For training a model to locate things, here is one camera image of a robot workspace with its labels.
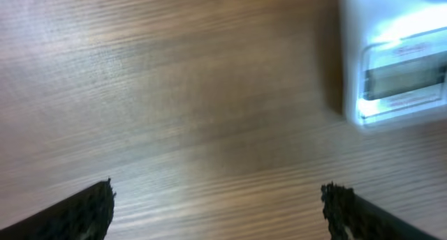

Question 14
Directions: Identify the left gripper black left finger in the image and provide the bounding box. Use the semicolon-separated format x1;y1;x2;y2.
1;179;116;240

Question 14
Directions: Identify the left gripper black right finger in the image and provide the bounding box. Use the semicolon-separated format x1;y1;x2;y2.
321;183;437;240

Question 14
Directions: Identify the white digital kitchen scale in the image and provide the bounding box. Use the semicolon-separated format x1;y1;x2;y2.
339;0;446;130

